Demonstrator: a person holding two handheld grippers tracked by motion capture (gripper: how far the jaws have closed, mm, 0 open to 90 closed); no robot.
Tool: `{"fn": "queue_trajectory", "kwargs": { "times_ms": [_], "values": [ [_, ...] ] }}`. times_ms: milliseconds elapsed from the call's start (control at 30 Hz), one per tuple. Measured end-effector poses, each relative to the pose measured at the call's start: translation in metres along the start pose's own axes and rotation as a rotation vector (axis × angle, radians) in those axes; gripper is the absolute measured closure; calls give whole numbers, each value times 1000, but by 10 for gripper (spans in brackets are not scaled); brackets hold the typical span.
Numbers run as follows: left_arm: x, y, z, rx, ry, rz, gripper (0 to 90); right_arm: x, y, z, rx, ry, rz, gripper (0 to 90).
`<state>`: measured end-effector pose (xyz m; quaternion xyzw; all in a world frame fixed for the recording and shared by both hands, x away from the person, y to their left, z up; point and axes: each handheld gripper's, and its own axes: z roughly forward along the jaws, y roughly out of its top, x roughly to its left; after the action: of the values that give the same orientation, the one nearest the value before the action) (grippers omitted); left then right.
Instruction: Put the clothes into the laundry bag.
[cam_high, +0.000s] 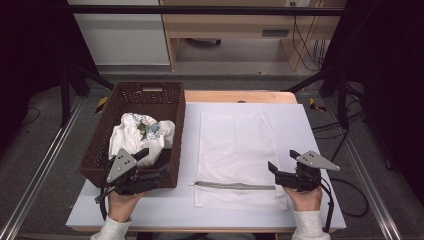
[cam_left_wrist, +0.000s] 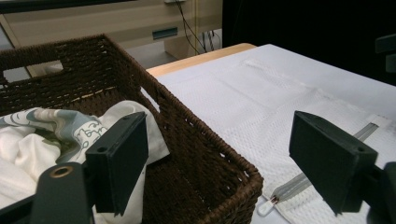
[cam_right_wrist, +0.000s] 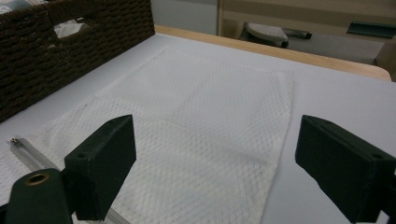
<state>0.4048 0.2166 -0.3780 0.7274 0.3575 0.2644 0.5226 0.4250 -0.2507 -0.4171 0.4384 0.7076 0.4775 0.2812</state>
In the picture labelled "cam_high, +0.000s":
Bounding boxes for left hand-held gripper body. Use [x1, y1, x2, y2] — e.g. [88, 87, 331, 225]
[106, 148, 169, 196]

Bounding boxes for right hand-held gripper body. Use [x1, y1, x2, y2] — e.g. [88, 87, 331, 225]
[275, 150, 341, 193]

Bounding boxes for white shirt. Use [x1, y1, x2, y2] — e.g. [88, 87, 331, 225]
[108, 112, 176, 168]

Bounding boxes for clear zipper storage bag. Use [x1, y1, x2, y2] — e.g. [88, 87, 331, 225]
[189, 111, 289, 212]

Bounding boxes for brown woven basket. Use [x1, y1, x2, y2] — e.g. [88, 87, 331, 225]
[78, 81, 186, 189]

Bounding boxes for person's left hand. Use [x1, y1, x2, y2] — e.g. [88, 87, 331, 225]
[107, 189, 148, 223]

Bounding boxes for person's right hand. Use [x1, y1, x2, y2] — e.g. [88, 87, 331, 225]
[283, 186, 324, 213]

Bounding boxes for white table board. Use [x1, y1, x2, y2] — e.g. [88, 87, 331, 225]
[65, 102, 347, 230]

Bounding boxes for yellow and black tape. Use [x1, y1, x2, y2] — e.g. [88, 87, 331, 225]
[308, 97, 328, 113]
[95, 96, 109, 114]

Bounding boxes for black metal stand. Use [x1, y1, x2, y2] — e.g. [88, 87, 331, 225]
[286, 63, 351, 129]
[59, 63, 116, 128]

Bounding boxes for white cabinet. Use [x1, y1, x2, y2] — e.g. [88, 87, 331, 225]
[67, 0, 171, 67]

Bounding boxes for dark curtain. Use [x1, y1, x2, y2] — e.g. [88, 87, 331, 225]
[0, 0, 101, 151]
[321, 0, 424, 204]

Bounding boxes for black curved bar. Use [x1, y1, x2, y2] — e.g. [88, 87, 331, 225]
[184, 38, 223, 48]

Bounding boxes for light wooden desk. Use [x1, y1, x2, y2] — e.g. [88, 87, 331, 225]
[159, 0, 348, 72]

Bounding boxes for black metal crossbar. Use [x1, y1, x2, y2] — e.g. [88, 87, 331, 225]
[68, 4, 346, 17]

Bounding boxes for black floor cables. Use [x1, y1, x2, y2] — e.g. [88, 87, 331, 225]
[311, 109, 366, 163]

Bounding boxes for left hand-held gripper cable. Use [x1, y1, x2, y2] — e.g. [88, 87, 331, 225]
[94, 158, 116, 222]

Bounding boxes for hand-held gripper cable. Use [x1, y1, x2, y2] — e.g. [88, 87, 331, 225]
[319, 178, 335, 234]
[94, 158, 116, 222]

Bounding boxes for right hand-held gripper cable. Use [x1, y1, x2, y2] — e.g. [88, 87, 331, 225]
[319, 178, 335, 234]

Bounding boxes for aluminium rail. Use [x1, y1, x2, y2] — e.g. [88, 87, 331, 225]
[0, 96, 84, 240]
[324, 98, 403, 240]

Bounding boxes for looped black floor cable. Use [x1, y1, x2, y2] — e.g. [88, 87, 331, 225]
[329, 178, 370, 218]

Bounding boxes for thin black floor cable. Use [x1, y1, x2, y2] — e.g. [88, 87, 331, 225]
[21, 107, 42, 127]

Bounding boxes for bundle of hanging black cables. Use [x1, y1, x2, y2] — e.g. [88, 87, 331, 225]
[291, 1, 329, 72]

